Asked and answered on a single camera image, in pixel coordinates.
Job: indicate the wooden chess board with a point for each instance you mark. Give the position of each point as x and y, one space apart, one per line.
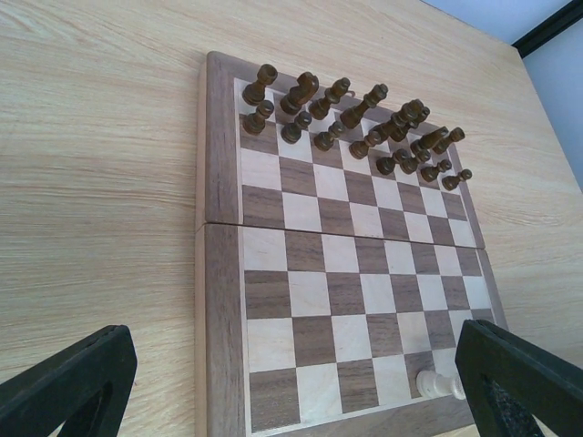
322 286

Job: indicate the dark bishop left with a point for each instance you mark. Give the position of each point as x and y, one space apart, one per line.
320 108

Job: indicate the dark queen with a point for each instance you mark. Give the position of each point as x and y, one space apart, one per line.
352 116

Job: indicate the dark rook far left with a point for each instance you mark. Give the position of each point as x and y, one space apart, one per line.
254 92

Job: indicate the dark pawn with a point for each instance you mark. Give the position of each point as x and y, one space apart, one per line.
255 122
325 140
386 165
451 182
360 149
292 132
409 165
430 174

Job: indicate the dark knight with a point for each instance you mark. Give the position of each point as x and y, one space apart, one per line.
307 86
429 140

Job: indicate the dark king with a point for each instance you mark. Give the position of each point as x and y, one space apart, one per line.
399 119

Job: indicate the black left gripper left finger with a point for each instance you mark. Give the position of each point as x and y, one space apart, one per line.
81 391

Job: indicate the light wooden king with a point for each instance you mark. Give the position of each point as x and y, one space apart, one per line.
432 384

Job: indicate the dark knight left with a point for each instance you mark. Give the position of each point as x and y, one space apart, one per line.
307 86

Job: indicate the dark rook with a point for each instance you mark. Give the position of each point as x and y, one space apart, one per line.
455 135
254 92

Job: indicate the dark rook far right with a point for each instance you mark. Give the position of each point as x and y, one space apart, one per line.
455 135

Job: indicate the dark knight right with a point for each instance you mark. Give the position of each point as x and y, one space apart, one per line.
429 140

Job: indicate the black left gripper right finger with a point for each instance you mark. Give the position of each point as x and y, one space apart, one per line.
511 384

